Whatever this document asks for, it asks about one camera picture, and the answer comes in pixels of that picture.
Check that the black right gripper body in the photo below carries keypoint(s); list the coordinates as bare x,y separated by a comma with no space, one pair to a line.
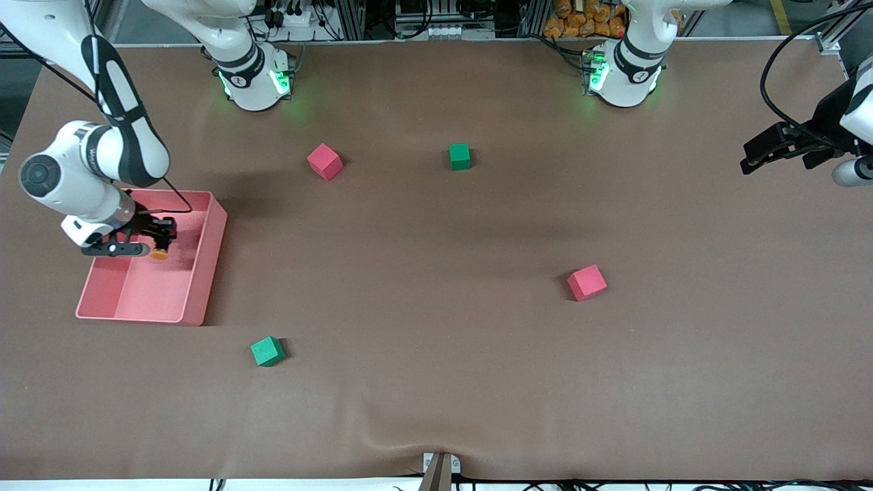
145,224

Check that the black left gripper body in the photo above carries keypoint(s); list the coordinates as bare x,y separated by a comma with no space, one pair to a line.
826,117

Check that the yellow mushroom push button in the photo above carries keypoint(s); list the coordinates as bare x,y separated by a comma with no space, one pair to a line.
160,256

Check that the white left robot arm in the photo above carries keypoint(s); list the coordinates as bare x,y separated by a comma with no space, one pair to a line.
624,75

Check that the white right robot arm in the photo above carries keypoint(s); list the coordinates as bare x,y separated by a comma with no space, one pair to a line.
75,170

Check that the pink plastic bin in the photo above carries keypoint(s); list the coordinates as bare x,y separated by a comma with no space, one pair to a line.
157,293

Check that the green foam cube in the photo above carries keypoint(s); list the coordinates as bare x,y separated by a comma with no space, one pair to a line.
267,352
460,157

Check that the pink foam cube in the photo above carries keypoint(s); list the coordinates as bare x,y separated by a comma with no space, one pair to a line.
324,162
586,283

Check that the orange snack bags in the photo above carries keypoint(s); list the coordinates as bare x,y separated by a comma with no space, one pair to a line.
580,24

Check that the white power strip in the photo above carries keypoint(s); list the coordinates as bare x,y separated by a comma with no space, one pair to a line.
293,17

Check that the brown table mat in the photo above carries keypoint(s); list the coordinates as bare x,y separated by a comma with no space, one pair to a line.
436,375

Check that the metal clamp with pole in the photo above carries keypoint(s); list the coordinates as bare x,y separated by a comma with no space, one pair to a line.
440,470

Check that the aluminium corner frame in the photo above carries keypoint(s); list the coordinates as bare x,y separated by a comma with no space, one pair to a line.
829,44
101,17

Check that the aluminium frame post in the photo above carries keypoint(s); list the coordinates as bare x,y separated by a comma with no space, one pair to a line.
533,17
349,17

